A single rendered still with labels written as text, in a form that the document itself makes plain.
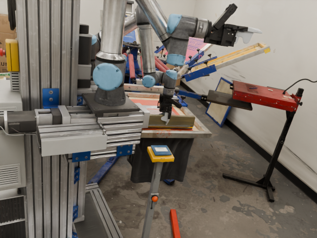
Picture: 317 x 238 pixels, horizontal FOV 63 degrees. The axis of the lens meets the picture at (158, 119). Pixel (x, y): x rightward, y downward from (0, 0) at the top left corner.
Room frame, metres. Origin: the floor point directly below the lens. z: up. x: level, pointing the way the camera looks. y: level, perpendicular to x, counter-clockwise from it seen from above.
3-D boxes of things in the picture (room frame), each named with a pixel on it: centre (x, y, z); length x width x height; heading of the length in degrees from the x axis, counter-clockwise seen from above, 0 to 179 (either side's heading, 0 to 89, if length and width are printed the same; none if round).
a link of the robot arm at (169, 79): (1.64, -0.03, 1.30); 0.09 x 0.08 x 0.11; 78
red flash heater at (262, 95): (2.62, -1.01, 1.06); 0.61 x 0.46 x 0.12; 80
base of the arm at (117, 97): (1.19, 0.25, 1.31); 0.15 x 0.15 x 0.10
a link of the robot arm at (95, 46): (1.62, 0.51, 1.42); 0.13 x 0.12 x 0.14; 168
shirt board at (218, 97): (2.76, -0.27, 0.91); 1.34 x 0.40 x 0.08; 80
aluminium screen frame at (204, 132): (1.89, 0.03, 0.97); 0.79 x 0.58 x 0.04; 20
